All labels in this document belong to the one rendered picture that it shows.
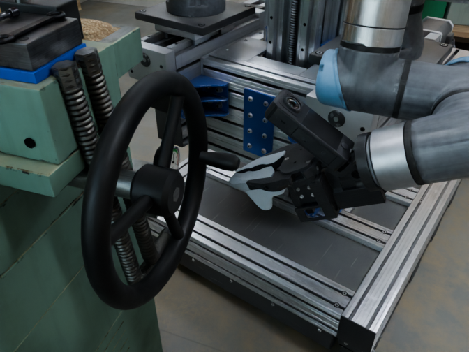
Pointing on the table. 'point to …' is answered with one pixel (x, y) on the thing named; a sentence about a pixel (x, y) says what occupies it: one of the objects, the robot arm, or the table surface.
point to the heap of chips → (96, 29)
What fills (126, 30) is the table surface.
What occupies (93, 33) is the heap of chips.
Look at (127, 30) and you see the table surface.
